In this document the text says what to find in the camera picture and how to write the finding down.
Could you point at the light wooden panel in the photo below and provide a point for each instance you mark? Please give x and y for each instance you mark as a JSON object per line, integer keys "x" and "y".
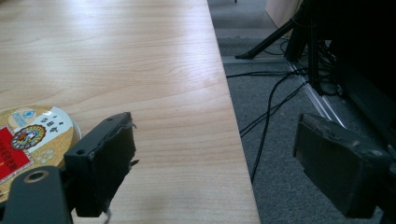
{"x": 281, "y": 11}

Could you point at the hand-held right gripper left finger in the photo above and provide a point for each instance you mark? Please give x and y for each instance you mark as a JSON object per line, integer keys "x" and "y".
{"x": 99, "y": 165}

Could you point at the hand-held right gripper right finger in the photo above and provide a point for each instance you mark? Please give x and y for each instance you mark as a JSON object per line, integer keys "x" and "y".
{"x": 339, "y": 168}

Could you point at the dark cabinet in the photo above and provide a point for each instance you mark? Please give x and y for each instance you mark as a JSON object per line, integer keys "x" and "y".
{"x": 364, "y": 53}

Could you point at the round gold-lidded noodle bowl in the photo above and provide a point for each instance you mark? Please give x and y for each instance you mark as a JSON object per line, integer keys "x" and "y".
{"x": 29, "y": 141}

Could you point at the metal floor rail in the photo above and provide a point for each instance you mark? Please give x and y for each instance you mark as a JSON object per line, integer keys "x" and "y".
{"x": 314, "y": 96}

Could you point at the black tripod stand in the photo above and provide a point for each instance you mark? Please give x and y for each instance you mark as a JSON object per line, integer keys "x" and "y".
{"x": 299, "y": 37}

